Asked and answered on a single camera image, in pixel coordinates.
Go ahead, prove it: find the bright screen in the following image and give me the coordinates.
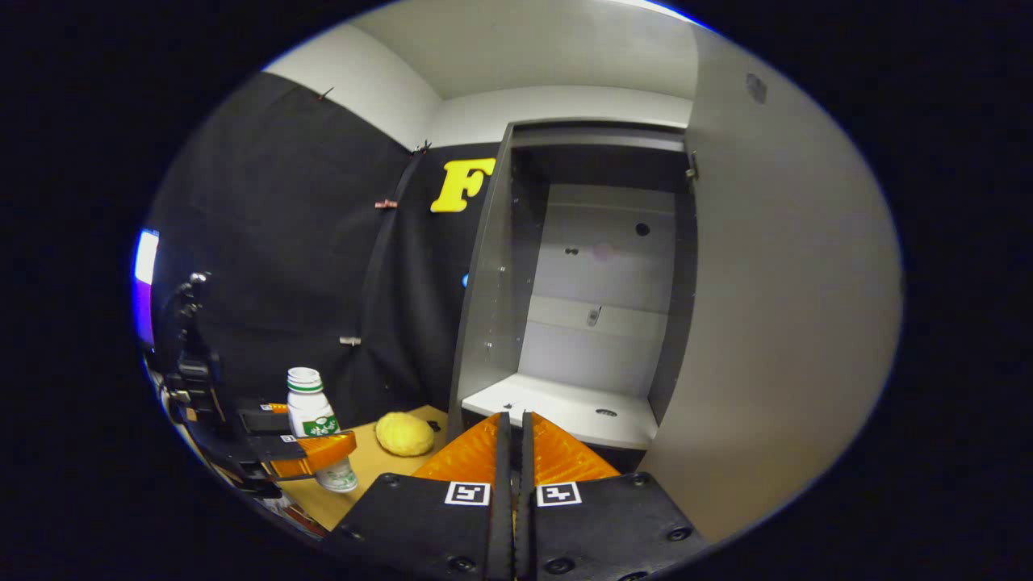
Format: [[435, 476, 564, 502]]
[[132, 228, 161, 348]]

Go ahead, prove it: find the grey cabinet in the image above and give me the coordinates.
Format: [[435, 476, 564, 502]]
[[446, 119, 699, 473]]

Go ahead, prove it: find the black backdrop cloth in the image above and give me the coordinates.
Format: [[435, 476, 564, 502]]
[[149, 73, 501, 437]]

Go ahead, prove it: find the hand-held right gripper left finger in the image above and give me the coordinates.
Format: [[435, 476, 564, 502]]
[[319, 412, 516, 581]]

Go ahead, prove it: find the beige cabinet door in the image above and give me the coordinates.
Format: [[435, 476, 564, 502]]
[[638, 24, 903, 543]]

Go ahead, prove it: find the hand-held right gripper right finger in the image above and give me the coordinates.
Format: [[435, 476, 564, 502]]
[[516, 410, 711, 581]]

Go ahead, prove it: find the white bottle green label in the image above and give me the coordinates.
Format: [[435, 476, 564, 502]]
[[286, 367, 359, 493]]

